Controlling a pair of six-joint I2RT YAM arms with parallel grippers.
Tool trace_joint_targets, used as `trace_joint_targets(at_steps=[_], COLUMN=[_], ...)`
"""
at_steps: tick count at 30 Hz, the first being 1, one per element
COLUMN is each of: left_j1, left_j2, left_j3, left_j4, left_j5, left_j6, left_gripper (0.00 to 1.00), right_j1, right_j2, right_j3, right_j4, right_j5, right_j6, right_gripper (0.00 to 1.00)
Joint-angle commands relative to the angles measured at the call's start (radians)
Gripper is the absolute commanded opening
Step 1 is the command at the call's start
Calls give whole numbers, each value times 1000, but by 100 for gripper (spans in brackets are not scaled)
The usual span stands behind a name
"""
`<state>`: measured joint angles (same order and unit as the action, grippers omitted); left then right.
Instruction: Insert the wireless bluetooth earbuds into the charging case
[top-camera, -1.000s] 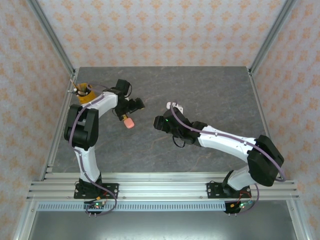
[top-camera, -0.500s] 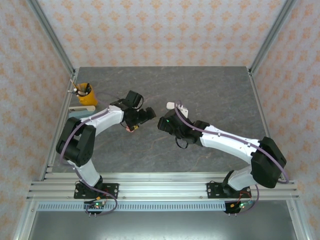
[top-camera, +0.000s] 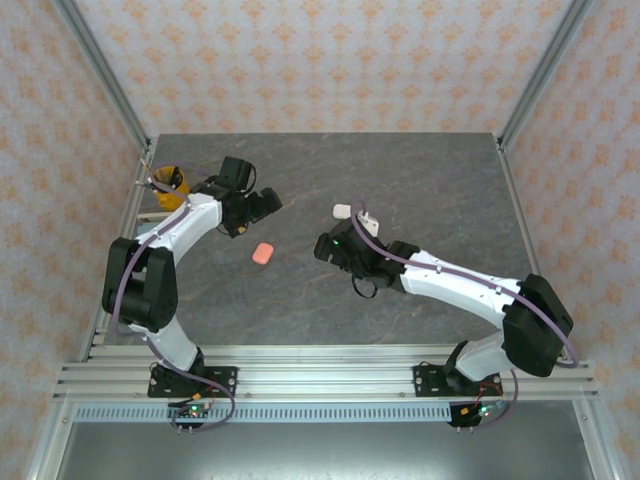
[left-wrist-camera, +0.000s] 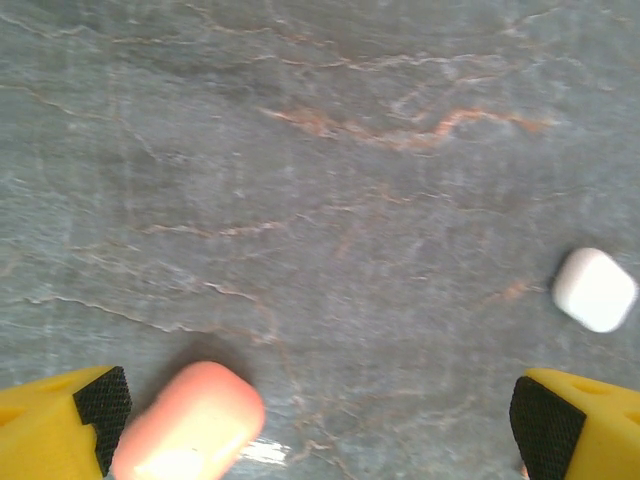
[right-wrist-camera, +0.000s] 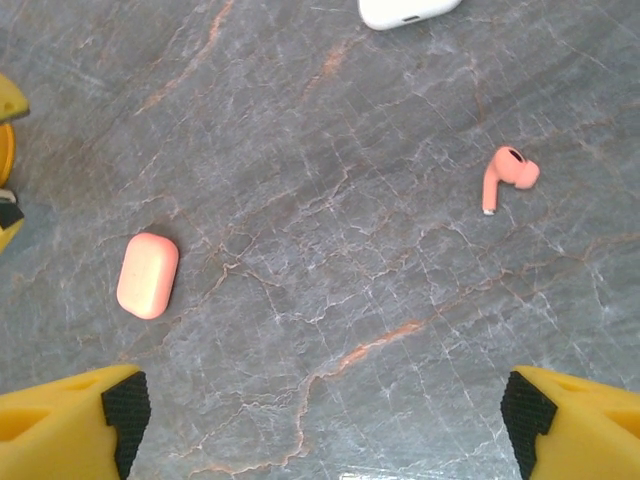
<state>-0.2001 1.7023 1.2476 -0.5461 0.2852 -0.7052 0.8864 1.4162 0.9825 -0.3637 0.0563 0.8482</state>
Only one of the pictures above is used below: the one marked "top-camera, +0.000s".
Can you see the pink earbud charging case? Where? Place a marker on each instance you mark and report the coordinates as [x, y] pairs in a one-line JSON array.
[[262, 253]]

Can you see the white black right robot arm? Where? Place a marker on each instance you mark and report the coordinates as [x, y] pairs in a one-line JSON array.
[[535, 325]]

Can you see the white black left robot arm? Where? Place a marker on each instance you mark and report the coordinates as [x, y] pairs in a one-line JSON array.
[[140, 290]]

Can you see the black marker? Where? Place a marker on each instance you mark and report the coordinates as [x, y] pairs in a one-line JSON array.
[[176, 179]]

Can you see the orange pen cup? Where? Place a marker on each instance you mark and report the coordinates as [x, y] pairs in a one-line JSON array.
[[170, 200]]

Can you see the yellow pencil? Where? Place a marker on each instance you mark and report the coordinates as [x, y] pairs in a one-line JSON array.
[[148, 170]]

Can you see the black pen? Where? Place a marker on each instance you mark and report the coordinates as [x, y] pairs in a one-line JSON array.
[[142, 183]]

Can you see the grey metal panel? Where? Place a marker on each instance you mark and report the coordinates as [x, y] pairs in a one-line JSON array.
[[320, 450]]

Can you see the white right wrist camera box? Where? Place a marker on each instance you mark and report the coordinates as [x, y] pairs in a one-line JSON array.
[[370, 226]]

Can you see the aluminium table side rail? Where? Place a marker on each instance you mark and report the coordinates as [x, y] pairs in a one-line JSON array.
[[519, 200], [125, 225]]

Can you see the aluminium rail beam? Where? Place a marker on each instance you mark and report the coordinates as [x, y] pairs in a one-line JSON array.
[[320, 375]]

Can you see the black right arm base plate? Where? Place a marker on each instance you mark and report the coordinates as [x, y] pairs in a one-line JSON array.
[[427, 382]]

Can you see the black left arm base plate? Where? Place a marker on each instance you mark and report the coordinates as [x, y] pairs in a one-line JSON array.
[[222, 380]]

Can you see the aluminium frame post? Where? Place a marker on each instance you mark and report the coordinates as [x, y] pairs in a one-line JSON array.
[[541, 75], [109, 80]]

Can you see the aluminium frame leg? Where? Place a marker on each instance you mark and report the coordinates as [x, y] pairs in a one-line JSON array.
[[47, 450], [595, 450]]

